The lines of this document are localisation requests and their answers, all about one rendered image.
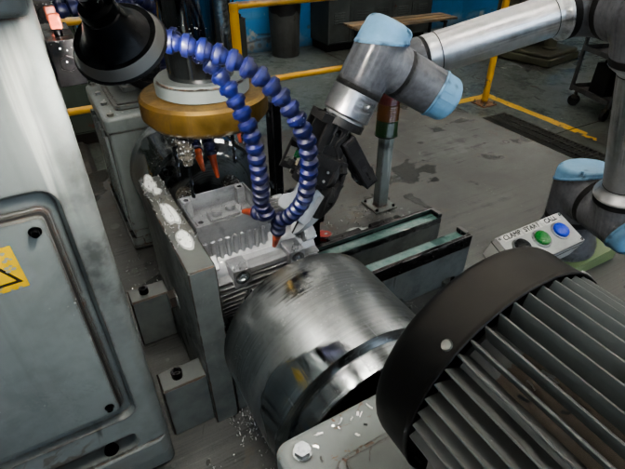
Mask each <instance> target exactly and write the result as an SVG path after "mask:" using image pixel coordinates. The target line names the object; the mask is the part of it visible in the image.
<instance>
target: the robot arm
mask: <svg viewBox="0 0 625 469"><path fill-rule="evenodd" d="M412 35H413V34H412V32H411V31H410V30H409V29H408V28H406V27H405V25H404V24H402V23H401V22H399V21H397V20H395V19H393V18H390V17H388V16H386V15H383V14H380V13H372V14H370V15H369V16H368V17H367V18H366V20H365V22H364V23H363V25H362V27H361V29H360V30H359V32H358V34H357V35H356V37H355V38H354V39H353V41H354V42H353V44H352V48H351V50H350V52H349V54H348V56H347V58H346V60H345V61H344V63H343V65H342V68H341V70H340V72H339V75H338V77H337V79H336V80H337V81H338V82H337V81H335V82H334V84H333V86H332V88H331V90H330V92H329V94H328V96H327V98H326V101H325V105H326V106H327V107H324V109H321V108H319V107H317V106H315V105H314V106H313V107H312V110H311V112H310V114H309V116H308V118H307V120H306V121H308V122H310V123H311V125H312V133H313V134H314V135H315V137H316V139H317V141H316V144H315V145H316V146H317V148H318V151H319V152H318V155H317V158H318V160H319V165H318V167H317V168H318V176H317V177H316V179H317V185H316V186H315V194H314V196H313V200H312V202H311V204H310V206H309V208H308V209H307V210H306V211H305V212H304V214H303V215H302V216H301V217H300V218H299V219H298V220H297V221H294V222H293V223H292V224H291V233H292V234H293V235H298V234H300V233H301V232H303V231H305V230H306V229H308V228H309V227H311V226H312V225H313V224H315V223H316V222H317V221H318V220H320V219H322V218H323V217H324V216H325V215H326V214H327V212H328V211H329V210H330V209H331V208H332V207H333V206H334V205H335V203H336V201H337V199H338V197H339V193H340V191H341V189H342V188H343V183H344V180H345V177H346V175H347V174H348V172H347V168H348V170H349V171H350V172H351V176H352V178H353V180H354V181H355V182H356V183H357V184H358V185H360V186H364V187H365V188H366V189H368V188H369V187H371V186H372V185H373V184H374V183H375V182H376V181H378V179H377V177H376V175H375V172H374V170H373V168H372V167H371V166H370V165H369V163H368V161H367V159H366V156H365V154H364V152H363V151H362V149H361V147H360V145H359V143H358V141H357V139H356V138H355V137H354V135H352V134H351V133H350V132H352V133H354V134H357V135H361V134H362V132H363V130H364V127H362V125H364V126H365V125H367V124H368V122H369V120H370V118H371V116H372V114H373V113H374V111H375V109H376V107H377V105H378V103H379V101H380V99H381V97H382V95H383V93H385V94H386V95H388V96H390V97H392V98H393V99H395V100H397V101H400V102H402V103H403V104H405V105H407V106H408V107H410V108H412V109H414V110H416V111H418V112H420V114H422V115H427V116H429V117H430V118H432V119H435V120H439V119H443V118H445V117H447V116H449V115H450V114H451V113H452V112H453V111H454V110H455V108H456V107H457V105H458V104H459V101H460V99H461V96H462V91H463V85H462V83H461V81H460V79H459V78H457V77H456V76H454V75H453V74H452V73H451V72H450V71H451V70H455V69H458V68H460V67H463V66H466V65H469V64H472V63H475V62H477V61H481V60H486V59H489V58H492V57H495V56H497V55H500V54H503V53H507V52H510V51H513V50H515V49H518V48H521V47H526V46H529V45H533V44H536V43H538V42H541V41H544V40H547V39H550V38H552V39H554V40H556V41H563V40H566V39H568V38H572V37H592V38H597V39H599V40H602V41H605V42H607V43H609V50H608V59H607V65H608V67H609V68H610V69H611V70H612V71H614V72H615V73H616V80H615V86H614V94H613V101H612V109H611V116H610V124H609V131H608V138H607V145H606V153H605V161H600V160H595V159H588V158H576V159H569V160H565V161H564V162H562V163H561V164H559V165H558V167H557V169H556V171H555V174H554V176H553V177H552V178H553V181H552V187H551V190H550V194H549V197H548V201H547V205H546V208H545V212H544V214H543V215H542V217H541V218H540V220H541V219H544V218H546V217H549V216H551V215H553V214H555V213H558V212H559V213H560V214H561V215H562V216H563V217H564V218H565V219H566V220H567V221H568V222H569V223H570V224H571V225H572V226H573V227H574V229H575V230H576V231H577V232H578V233H579V234H580V235H581V236H582V237H583V238H584V239H585V241H584V242H583V243H582V245H580V246H579V247H577V248H576V249H575V250H574V251H573V252H571V253H570V254H569V255H567V256H565V257H563V258H562V259H560V260H562V261H568V262H577V261H586V260H587V259H589V258H590V257H591V256H592V255H593V254H594V251H595V249H596V245H597V241H596V237H597V238H598V239H599V240H601V241H602V242H603V243H604V245H605V246H606V247H609V248H611V249H613V250H614V251H616V252H617V253H619V254H625V0H529V1H525V2H523V3H520V4H517V5H514V6H511V7H506V8H503V9H500V10H497V11H494V12H491V13H488V14H485V15H483V16H480V17H477V18H473V19H470V20H465V21H463V22H460V23H457V24H454V25H451V26H447V27H445V28H442V29H439V30H436V31H433V32H430V33H426V34H422V35H419V36H416V37H413V38H412ZM342 84H343V85H342ZM344 85H345V86H344ZM355 90H356V91H355ZM357 91H358V92H360V93H361V94H360V93H358V92H357ZM362 94H363V95H362ZM371 99H372V100H371ZM290 146H294V147H297V148H298V149H297V150H296V152H295V153H294V156H293V158H288V160H287V161H286V160H285V158H286V154H287V152H288V150H289V148H290ZM300 159H301V157H300V156H299V147H298V145H297V138H295V137H293V136H292V138H291V140H290V142H289V144H288V145H287V147H286V151H285V153H284V155H283V157H282V159H281V161H280V163H279V166H281V167H284V168H290V170H289V172H290V173H291V174H292V178H293V179H294V180H295V181H297V182H298V184H297V186H296V188H295V189H294V191H293V192H291V193H287V194H281V195H280V197H279V199H278V205H279V206H280V207H281V208H283V209H286V208H287V207H289V204H290V203H292V201H293V199H294V198H295V197H296V194H297V192H298V187H299V177H300V174H299V170H300V168H301V166H300V165H299V161H300ZM317 188H318V189H321V190H322V192H321V193H320V192H319V191H318V190H317Z"/></svg>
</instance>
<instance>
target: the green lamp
mask: <svg viewBox="0 0 625 469"><path fill-rule="evenodd" d="M376 121H377V122H376V135H378V136H380V137H382V138H392V137H395V136H396V135H397V129H398V121H399V120H398V121H396V122H393V123H384V122H381V121H379V120H378V119H377V120H376Z"/></svg>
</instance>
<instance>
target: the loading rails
mask: <svg viewBox="0 0 625 469"><path fill-rule="evenodd" d="M441 217H442V213H441V212H440V211H438V210H437V209H435V208H432V207H428V208H424V209H421V210H419V211H416V212H413V213H410V214H407V215H405V216H402V217H399V218H396V219H393V220H390V221H385V222H383V223H381V224H378V225H375V226H372V227H369V228H366V229H364V230H361V231H358V232H355V233H352V234H347V235H345V236H343V237H340V238H337V239H334V240H331V241H328V242H325V243H323V244H320V245H317V246H316V247H317V248H318V249H319V251H318V254H321V253H341V254H346V255H349V256H352V257H354V258H356V259H357V260H358V261H360V262H361V263H362V264H363V265H364V266H365V267H366V268H367V269H368V270H369V271H370V272H371V273H373V274H374V275H375V276H376V277H377V278H378V279H379V280H380V281H381V282H382V283H383V284H384V285H385V286H386V287H387V288H388V289H389V290H390V291H391V292H392V293H393V294H394V295H395V296H396V297H397V298H398V299H399V300H400V301H402V302H403V303H404V304H405V305H406V306H407V307H408V308H409V309H410V306H409V305H408V304H407V303H406V302H407V301H410V300H412V299H414V298H416V297H418V296H420V295H422V294H425V293H427V292H429V291H431V290H434V289H436V288H439V287H442V288H443V287H444V286H445V285H446V284H447V283H449V282H450V281H451V280H452V279H454V278H455V277H456V276H458V275H459V274H461V273H462V272H463V271H464V267H465V263H466V260H467V256H468V252H469V248H470V244H471V241H472V234H469V232H468V231H467V230H465V229H464V228H462V227H461V226H458V227H457V231H456V232H453V233H451V234H447V235H444V236H441V237H439V238H437V236H438V232H439V227H440V222H441Z"/></svg>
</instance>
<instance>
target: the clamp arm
mask: <svg viewBox="0 0 625 469"><path fill-rule="evenodd" d="M272 98H273V97H270V98H268V107H269V108H268V111H267V113H266V114H265V115H266V125H267V140H268V156H269V170H270V179H269V180H268V182H269V184H270V187H271V196H272V195H275V194H284V170H283V167H281V166H279V163H280V161H281V159H282V157H283V147H282V124H281V113H280V109H281V107H279V106H274V105H273V103H272Z"/></svg>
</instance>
